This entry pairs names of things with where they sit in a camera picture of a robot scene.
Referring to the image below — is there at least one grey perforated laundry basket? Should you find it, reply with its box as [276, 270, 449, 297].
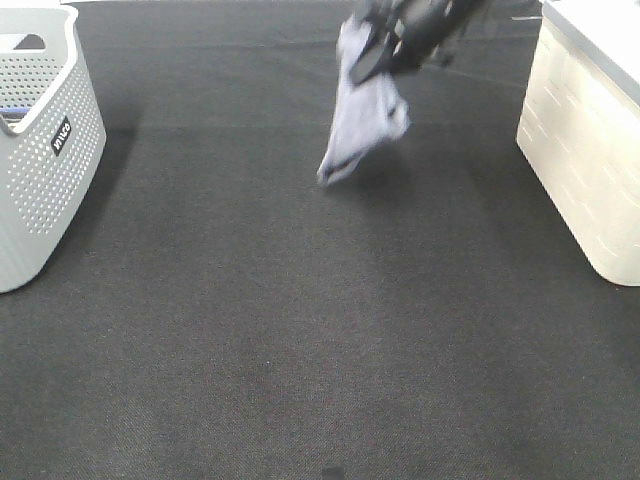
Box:
[1, 1, 107, 292]

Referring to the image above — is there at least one lavender towel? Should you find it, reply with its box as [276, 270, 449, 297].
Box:
[316, 16, 410, 186]

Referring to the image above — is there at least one blue cloth inside basket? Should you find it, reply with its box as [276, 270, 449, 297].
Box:
[0, 107, 29, 125]

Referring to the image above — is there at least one black table mat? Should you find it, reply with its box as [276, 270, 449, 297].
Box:
[1, 1, 639, 479]

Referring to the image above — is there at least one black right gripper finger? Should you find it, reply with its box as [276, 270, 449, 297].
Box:
[349, 31, 400, 84]

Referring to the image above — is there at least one white plastic storage bin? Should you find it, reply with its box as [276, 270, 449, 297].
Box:
[516, 1, 639, 287]

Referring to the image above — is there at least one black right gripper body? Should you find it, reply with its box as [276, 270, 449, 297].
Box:
[357, 0, 488, 75]

